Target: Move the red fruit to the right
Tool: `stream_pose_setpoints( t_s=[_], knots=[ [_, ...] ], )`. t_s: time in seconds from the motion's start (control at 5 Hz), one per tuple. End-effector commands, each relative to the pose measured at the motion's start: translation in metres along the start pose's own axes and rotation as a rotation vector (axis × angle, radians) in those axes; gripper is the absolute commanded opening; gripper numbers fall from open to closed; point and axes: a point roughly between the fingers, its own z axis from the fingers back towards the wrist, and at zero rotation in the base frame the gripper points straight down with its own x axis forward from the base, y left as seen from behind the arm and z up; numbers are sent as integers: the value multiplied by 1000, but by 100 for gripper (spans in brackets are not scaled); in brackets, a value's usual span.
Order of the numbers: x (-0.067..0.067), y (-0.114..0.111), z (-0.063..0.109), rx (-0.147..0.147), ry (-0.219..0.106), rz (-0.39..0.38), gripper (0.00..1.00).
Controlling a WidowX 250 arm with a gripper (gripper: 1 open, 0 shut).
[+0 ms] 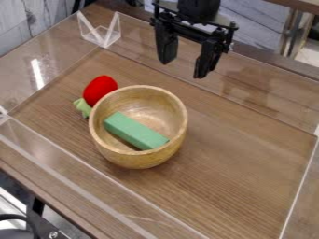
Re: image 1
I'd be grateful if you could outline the wooden bowl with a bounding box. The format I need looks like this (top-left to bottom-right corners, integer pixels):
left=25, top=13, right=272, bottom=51
left=88, top=85, right=188, bottom=169

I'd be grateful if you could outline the black cable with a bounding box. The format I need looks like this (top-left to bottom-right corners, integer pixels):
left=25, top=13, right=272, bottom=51
left=0, top=213, right=33, bottom=232

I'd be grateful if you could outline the clear acrylic tray wall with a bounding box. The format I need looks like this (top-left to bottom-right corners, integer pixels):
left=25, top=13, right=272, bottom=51
left=0, top=107, right=208, bottom=239

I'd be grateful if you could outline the clear acrylic corner bracket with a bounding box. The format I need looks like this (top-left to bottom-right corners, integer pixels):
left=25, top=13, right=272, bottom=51
left=76, top=11, right=121, bottom=49

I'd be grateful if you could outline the metal table leg background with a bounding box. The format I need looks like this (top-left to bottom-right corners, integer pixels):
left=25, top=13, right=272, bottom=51
left=279, top=9, right=315, bottom=59

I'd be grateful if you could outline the green rectangular block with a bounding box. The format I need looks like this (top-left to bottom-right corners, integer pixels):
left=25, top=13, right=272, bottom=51
left=103, top=112, right=169, bottom=150

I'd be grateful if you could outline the black table frame leg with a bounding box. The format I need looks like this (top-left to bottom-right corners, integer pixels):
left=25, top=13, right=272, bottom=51
left=27, top=197, right=69, bottom=239

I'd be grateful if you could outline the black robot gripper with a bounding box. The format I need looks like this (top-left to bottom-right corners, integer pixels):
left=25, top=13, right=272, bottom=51
left=152, top=0, right=239, bottom=78

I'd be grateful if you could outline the red plush strawberry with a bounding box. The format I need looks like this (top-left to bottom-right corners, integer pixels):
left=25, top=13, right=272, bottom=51
left=73, top=75, right=119, bottom=119

